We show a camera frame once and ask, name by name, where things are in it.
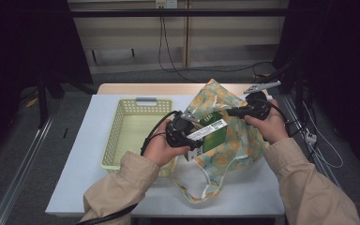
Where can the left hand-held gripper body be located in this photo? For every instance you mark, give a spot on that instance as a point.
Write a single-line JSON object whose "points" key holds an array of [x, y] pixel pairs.
{"points": [[176, 131]]}

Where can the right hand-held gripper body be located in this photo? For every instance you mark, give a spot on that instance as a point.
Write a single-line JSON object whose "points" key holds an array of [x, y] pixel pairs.
{"points": [[258, 108]]}

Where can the tall green white box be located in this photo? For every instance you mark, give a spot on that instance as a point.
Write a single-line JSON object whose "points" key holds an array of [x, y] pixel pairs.
{"points": [[214, 139]]}

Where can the orange print tote bag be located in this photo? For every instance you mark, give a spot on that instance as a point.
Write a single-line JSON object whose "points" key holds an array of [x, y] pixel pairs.
{"points": [[240, 137]]}

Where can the pale yellow plastic basket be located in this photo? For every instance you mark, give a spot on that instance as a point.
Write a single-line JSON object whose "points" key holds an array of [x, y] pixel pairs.
{"points": [[128, 134]]}

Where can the person's left hand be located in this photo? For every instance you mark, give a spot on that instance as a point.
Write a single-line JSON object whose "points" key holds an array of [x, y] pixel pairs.
{"points": [[159, 150]]}

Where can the person's right hand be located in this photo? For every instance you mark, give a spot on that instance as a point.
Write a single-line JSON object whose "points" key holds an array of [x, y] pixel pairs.
{"points": [[273, 129]]}

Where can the black metal stand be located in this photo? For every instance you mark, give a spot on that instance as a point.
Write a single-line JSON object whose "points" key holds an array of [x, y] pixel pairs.
{"points": [[286, 70], [42, 103]]}

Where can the white power strip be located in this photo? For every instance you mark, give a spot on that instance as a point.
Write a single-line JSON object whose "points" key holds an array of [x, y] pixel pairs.
{"points": [[311, 137]]}

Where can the black curtain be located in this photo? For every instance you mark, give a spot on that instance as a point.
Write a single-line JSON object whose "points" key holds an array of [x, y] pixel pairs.
{"points": [[340, 56], [18, 47]]}

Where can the metal floor rail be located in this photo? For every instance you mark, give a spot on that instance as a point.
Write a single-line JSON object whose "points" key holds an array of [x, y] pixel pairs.
{"points": [[331, 175], [22, 175]]}

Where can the white wall socket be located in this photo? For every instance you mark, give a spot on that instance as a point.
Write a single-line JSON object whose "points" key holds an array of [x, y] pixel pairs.
{"points": [[166, 3]]}

